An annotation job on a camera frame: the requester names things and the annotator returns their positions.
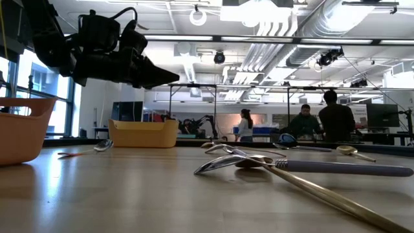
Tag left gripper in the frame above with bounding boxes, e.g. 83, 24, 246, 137
73, 19, 180, 91

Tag silver spoon red handle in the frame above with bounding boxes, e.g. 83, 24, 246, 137
57, 139, 114, 159

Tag gold spoon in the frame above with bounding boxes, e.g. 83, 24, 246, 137
200, 141, 287, 158
235, 155, 414, 233
336, 145, 377, 163

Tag red storage bin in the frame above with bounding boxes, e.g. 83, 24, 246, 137
143, 109, 172, 123

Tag dark standing panel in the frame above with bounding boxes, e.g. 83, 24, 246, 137
111, 100, 144, 122

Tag long ceiling light strip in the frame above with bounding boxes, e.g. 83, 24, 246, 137
300, 38, 374, 45
221, 36, 294, 42
144, 34, 213, 41
380, 39, 414, 45

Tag yellow plastic bin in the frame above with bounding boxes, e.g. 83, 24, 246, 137
107, 118, 179, 149

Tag person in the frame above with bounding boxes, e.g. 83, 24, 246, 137
318, 89, 356, 142
289, 104, 323, 139
237, 108, 255, 142

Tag large window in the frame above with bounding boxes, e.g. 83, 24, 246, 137
0, 48, 77, 137

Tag bright ceiling light panel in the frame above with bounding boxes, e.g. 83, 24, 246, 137
219, 0, 294, 23

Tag blue storage bins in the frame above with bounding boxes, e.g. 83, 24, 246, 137
232, 126, 279, 135

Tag orange plastic bin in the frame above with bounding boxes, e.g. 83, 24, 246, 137
0, 96, 58, 166

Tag black ceiling spotlight cluster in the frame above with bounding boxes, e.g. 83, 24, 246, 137
318, 47, 345, 67
350, 78, 369, 89

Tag dark computer monitor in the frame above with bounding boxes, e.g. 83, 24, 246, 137
366, 103, 400, 128

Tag black equipment stand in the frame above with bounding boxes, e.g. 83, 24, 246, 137
398, 108, 414, 147

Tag white ventilation duct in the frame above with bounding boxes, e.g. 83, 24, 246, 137
173, 41, 199, 83

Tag black metal frame stand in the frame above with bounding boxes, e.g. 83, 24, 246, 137
286, 85, 414, 128
168, 82, 218, 139

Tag black ceiling camera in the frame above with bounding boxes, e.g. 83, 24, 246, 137
213, 50, 226, 65

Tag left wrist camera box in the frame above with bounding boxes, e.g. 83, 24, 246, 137
78, 9, 121, 54

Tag white hanging ring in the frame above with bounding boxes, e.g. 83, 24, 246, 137
189, 8, 208, 27

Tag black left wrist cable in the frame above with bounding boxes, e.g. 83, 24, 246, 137
108, 5, 149, 32

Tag black overhead rail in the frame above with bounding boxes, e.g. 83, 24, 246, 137
63, 32, 414, 46

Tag thin yellow cable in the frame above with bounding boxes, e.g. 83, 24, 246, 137
0, 0, 8, 61

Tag large silver ventilation duct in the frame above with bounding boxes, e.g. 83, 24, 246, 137
263, 0, 376, 77

